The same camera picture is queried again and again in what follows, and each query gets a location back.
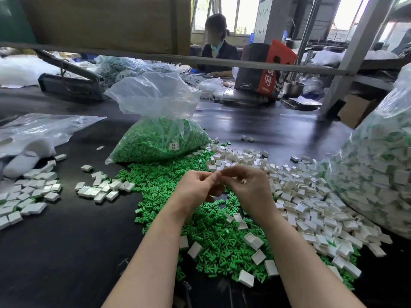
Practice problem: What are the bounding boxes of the black and red box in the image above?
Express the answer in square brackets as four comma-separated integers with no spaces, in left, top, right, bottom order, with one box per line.
[234,39,299,100]

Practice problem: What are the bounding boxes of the person's left forearm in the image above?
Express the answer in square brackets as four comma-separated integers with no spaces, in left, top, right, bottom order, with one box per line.
[101,210,190,308]

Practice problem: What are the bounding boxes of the grey metal shelf frame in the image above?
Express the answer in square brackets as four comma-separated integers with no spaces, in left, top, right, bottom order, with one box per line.
[0,0,411,118]

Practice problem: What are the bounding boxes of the brown board panel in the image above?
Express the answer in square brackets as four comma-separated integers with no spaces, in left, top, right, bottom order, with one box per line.
[0,0,191,54]

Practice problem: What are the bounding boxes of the person's left hand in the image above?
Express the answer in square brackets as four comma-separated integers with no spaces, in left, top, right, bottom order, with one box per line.
[164,170,224,221]

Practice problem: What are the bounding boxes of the black table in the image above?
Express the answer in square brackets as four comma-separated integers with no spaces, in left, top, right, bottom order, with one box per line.
[0,66,411,308]

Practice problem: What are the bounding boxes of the pile of green parts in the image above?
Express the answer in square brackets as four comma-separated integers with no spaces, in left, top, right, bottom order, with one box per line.
[116,151,359,289]

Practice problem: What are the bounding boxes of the large bag of white caps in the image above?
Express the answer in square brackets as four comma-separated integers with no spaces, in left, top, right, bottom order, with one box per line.
[324,64,411,240]

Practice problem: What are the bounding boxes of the person's right hand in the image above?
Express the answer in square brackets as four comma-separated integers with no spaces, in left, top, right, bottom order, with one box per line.
[220,165,279,222]

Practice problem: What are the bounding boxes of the white plastic sheet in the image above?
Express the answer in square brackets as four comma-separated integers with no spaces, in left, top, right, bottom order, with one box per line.
[0,56,59,89]

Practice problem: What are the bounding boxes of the pile of white plastic caps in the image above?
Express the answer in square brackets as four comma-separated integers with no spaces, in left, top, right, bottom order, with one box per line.
[180,140,394,289]

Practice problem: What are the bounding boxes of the empty clear plastic bag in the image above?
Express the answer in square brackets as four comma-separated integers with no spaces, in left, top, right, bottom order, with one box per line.
[0,113,107,181]

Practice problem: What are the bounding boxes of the white paper sheets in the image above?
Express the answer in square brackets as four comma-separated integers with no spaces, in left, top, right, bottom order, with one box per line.
[281,95,323,111]

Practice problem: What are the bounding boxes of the cardboard box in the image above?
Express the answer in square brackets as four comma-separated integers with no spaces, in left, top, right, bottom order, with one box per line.
[338,95,381,130]

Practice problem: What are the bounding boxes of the bag of green clips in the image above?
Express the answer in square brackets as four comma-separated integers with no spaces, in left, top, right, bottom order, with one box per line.
[104,72,211,166]

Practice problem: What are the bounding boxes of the crumpled white plastic bag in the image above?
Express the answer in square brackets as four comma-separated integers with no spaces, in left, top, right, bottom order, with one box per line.
[195,77,227,100]

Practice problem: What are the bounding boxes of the person's right forearm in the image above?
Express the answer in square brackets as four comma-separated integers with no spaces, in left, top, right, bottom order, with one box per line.
[260,210,367,308]

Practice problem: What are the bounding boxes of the clear bag of pale parts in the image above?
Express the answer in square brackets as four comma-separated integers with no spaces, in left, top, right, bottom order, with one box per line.
[95,56,194,85]

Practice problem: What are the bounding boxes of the pile of assembled white pieces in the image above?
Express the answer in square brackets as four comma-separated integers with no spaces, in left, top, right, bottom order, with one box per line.
[0,154,67,231]

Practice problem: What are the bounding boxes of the white bags on shelf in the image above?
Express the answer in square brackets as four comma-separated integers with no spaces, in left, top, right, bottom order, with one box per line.
[313,50,399,68]

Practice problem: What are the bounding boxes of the metal bowl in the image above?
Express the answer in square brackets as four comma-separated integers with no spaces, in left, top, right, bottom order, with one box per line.
[283,81,305,99]

